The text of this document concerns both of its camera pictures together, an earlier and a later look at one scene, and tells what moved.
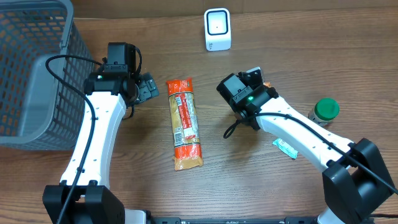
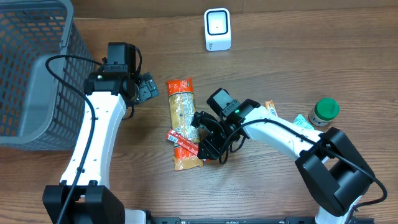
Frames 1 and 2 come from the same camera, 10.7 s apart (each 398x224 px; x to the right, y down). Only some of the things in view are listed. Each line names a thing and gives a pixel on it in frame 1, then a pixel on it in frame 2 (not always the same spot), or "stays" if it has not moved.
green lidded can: (324, 111) stays
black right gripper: (246, 78) → (210, 134)
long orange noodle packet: (188, 152) stays
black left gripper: (148, 88) stays
